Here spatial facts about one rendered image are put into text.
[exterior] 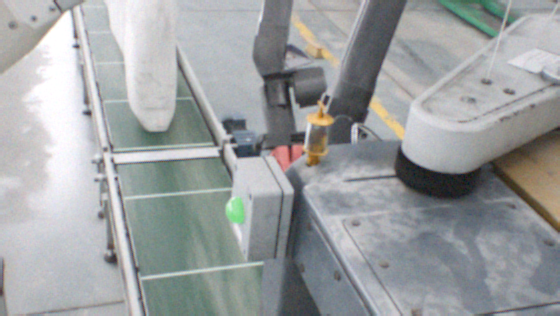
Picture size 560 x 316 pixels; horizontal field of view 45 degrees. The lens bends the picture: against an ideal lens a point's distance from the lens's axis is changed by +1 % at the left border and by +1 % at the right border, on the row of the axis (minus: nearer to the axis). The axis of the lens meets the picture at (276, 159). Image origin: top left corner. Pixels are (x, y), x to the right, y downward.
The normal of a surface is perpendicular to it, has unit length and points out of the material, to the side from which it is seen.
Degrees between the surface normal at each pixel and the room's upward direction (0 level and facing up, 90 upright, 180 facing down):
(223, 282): 0
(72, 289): 0
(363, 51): 68
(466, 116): 0
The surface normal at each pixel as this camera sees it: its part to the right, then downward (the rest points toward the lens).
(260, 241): 0.30, 0.51
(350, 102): 0.07, 0.17
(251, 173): 0.10, -0.86
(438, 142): -0.42, 0.43
